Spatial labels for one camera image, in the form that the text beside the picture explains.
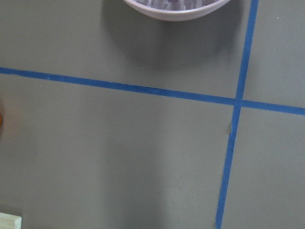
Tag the pink bowl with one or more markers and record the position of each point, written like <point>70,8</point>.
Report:
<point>176,10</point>

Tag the wooden cutting board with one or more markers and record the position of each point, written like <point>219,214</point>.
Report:
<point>8,221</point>

